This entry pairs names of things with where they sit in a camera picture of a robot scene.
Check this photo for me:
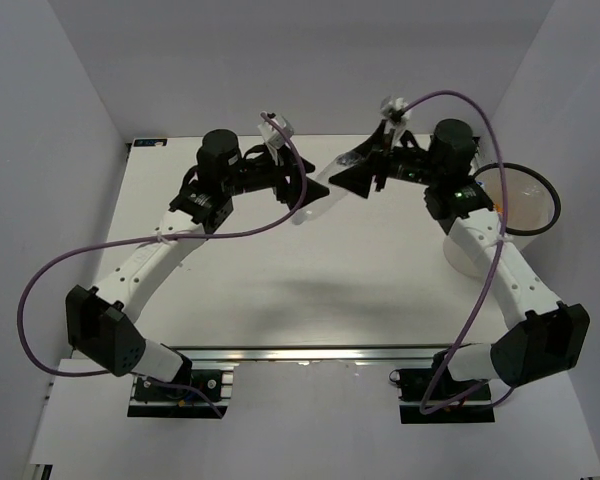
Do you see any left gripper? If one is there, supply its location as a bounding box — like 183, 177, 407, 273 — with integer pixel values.
222, 142, 328, 211

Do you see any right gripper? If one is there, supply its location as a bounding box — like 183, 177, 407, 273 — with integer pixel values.
329, 119, 442, 199

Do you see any clear bottle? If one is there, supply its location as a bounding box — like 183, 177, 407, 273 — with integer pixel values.
289, 144, 369, 226

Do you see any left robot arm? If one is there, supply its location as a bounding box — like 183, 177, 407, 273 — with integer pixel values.
66, 129, 329, 399

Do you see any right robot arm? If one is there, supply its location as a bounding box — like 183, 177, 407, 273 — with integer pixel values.
329, 119, 590, 399

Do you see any white bin black rim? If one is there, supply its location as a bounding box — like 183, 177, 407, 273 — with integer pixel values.
442, 162, 562, 278

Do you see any black logo sticker left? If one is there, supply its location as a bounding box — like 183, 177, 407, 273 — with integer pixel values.
132, 138, 168, 148

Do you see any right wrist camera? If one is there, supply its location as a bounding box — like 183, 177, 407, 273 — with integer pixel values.
380, 96, 411, 126

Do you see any aluminium table rail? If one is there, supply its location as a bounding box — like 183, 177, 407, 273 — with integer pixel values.
175, 345, 446, 363

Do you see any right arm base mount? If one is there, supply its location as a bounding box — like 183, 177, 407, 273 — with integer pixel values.
388, 367, 495, 425

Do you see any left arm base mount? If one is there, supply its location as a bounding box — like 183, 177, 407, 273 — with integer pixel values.
127, 362, 236, 420

